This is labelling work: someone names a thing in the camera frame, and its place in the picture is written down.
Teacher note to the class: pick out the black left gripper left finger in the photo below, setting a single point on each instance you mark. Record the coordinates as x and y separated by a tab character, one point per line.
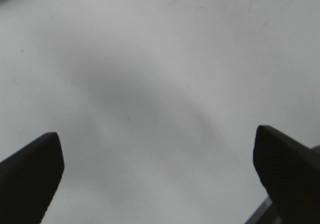
29	180

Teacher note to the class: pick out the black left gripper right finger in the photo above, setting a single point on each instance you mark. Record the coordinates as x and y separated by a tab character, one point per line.
289	171

